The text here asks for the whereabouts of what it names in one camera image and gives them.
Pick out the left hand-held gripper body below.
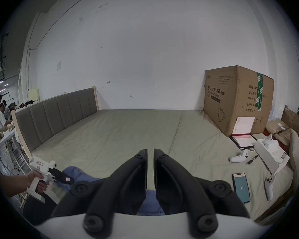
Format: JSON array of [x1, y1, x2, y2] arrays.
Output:
[[27, 156, 59, 205]]

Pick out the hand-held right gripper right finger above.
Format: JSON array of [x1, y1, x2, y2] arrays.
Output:
[[153, 148, 250, 237]]

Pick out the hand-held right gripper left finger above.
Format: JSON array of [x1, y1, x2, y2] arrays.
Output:
[[51, 148, 149, 237]]

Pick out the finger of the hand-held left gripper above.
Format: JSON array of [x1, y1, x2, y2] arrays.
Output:
[[50, 168, 76, 187]]

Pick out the blue garment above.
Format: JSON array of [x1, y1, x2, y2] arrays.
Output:
[[62, 166, 165, 215]]

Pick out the person's left forearm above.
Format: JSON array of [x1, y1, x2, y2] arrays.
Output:
[[0, 173, 28, 199]]

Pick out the person's left hand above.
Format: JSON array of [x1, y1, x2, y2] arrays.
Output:
[[26, 171, 50, 193]]

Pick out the person's legs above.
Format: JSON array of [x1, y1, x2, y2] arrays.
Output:
[[22, 189, 66, 226]]

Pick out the white table with clutter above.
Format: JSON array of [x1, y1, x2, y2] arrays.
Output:
[[0, 123, 24, 175]]

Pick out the bed with beige sheet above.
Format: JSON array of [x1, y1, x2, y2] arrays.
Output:
[[29, 109, 297, 224]]

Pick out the grey padded headboard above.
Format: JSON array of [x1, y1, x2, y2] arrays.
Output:
[[11, 86, 100, 159]]

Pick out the smartphone with teal screen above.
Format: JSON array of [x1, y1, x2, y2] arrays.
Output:
[[232, 172, 251, 204]]

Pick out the group of people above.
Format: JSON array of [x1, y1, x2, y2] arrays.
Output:
[[0, 95, 8, 132]]

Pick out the open white and red box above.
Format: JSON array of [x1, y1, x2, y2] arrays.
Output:
[[230, 117, 256, 151]]

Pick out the open white packaging box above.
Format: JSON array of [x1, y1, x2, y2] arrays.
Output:
[[253, 138, 290, 176]]

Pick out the large brown printed carton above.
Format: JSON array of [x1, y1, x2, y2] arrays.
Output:
[[203, 65, 275, 137]]

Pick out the white pillow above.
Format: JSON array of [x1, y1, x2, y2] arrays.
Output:
[[289, 129, 299, 187]]

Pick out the small brown carton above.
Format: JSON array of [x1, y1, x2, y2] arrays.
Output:
[[281, 105, 299, 139]]

